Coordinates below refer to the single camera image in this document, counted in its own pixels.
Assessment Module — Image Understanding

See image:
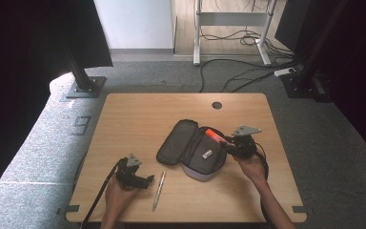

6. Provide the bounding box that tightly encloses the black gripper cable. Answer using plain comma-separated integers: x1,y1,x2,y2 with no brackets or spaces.
253,141,270,180
79,157,126,229

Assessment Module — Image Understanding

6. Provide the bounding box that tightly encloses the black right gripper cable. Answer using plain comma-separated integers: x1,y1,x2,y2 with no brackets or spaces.
253,141,270,180

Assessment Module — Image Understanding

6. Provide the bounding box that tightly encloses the person's left hand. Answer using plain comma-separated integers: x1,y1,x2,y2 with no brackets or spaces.
102,177,139,216

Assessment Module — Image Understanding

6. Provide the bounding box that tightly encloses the silver pen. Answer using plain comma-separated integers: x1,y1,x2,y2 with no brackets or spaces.
152,170,168,212

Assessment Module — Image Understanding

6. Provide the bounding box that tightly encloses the long black floor cable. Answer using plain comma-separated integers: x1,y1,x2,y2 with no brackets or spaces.
198,57,295,94

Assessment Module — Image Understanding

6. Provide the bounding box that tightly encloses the black stand with grey base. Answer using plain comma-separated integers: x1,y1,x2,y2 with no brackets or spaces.
61,47,108,99

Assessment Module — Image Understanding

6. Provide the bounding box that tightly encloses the black curtain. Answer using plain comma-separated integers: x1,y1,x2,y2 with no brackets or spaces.
274,0,366,156
0,0,114,204

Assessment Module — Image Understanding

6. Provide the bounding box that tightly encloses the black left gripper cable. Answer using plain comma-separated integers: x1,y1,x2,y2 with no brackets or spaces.
79,157,126,229

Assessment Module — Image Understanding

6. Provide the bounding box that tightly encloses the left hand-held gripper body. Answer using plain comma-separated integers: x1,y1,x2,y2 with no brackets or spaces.
114,153,143,191

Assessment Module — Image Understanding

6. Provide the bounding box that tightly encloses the tangle of black cables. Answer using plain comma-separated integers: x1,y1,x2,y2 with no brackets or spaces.
199,29,295,58

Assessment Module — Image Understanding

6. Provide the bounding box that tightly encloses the black tape piece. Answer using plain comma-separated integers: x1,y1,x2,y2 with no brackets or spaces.
291,205,313,215
56,204,81,217

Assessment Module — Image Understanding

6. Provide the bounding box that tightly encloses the white desk frame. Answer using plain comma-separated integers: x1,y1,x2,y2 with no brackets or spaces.
193,0,279,67

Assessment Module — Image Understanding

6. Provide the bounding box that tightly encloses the person's right hand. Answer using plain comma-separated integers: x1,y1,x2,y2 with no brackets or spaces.
233,155,268,189

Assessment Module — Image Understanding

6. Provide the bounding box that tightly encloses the white power strip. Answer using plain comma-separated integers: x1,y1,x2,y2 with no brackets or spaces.
273,67,296,77

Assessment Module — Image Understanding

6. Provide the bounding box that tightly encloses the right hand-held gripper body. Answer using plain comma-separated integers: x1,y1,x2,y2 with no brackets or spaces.
231,124,263,160

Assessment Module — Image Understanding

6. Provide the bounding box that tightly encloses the dark grey pencil case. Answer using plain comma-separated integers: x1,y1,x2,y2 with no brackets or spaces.
155,118,229,183

